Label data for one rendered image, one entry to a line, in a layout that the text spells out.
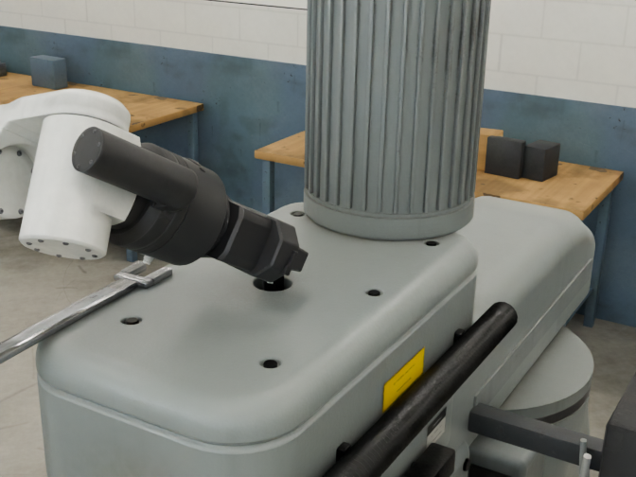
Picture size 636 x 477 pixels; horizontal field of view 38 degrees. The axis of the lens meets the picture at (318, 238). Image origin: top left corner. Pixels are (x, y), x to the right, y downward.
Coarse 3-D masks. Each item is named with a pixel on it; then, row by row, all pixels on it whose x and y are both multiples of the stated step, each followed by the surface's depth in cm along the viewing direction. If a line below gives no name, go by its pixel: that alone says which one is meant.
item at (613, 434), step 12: (624, 396) 104; (624, 408) 102; (612, 420) 99; (624, 420) 99; (612, 432) 99; (624, 432) 98; (612, 444) 99; (624, 444) 98; (612, 456) 100; (624, 456) 99; (600, 468) 101; (612, 468) 100; (624, 468) 99
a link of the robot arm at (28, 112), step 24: (48, 96) 71; (72, 96) 70; (96, 96) 70; (0, 120) 74; (24, 120) 73; (120, 120) 72; (0, 144) 74; (24, 144) 76; (0, 168) 75; (24, 168) 77; (0, 192) 75; (24, 192) 77; (0, 216) 75
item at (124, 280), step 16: (128, 272) 90; (160, 272) 90; (112, 288) 86; (128, 288) 87; (144, 288) 88; (80, 304) 83; (96, 304) 83; (48, 320) 80; (64, 320) 80; (16, 336) 77; (32, 336) 77; (48, 336) 78; (0, 352) 74; (16, 352) 75
